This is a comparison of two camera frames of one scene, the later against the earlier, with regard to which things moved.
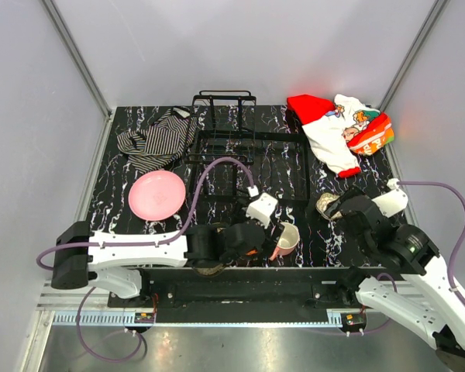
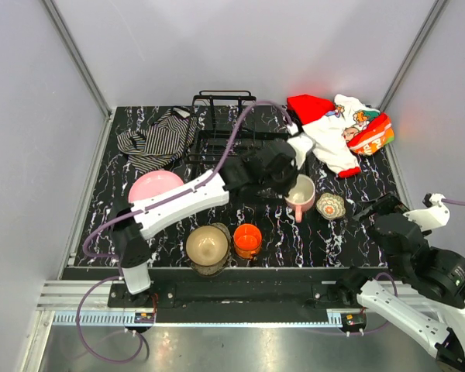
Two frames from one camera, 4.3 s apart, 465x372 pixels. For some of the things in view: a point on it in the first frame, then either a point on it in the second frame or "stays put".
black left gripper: [277, 232] to [285, 188]
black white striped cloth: [158, 146] stays put
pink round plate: [156, 195] stays put
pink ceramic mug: [288, 241] to [301, 195]
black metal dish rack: [227, 157] stays put
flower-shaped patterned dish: [322, 202] stays put
